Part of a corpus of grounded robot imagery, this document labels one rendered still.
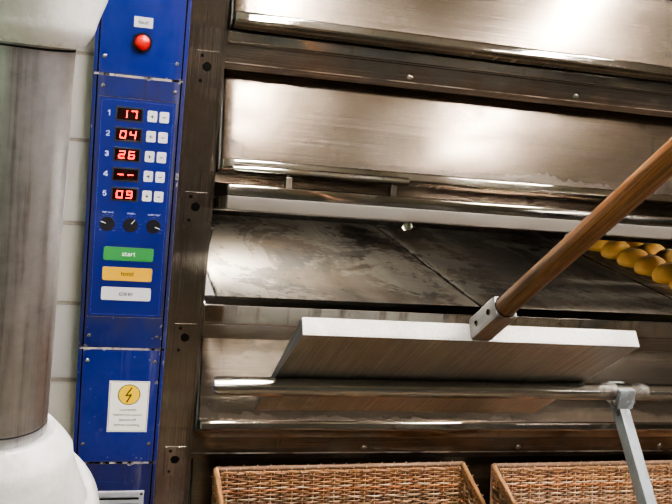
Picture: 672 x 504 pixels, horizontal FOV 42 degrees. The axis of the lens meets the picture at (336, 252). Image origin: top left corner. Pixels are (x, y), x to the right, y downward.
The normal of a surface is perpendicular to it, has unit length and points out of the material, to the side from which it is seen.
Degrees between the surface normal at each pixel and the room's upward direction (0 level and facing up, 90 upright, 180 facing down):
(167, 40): 90
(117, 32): 90
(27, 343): 92
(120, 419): 90
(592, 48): 70
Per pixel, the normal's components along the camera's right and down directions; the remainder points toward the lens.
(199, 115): 0.24, 0.25
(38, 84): 0.67, 0.27
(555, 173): 0.27, -0.10
